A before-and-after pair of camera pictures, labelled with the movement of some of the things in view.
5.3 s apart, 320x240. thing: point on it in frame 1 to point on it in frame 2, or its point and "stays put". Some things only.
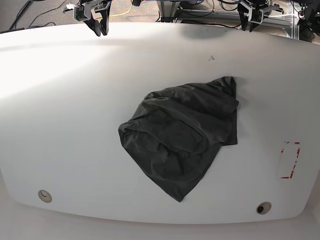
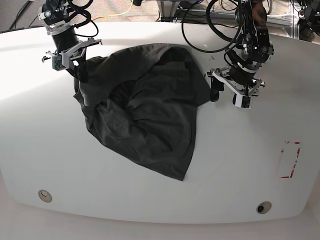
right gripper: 255,15 to 248,90
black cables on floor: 20,14 stays put
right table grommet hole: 263,207 stays put
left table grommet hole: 44,196 stays put
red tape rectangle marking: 291,175 stays put
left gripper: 83,10 to 76,51
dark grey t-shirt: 173,135 to 141,102
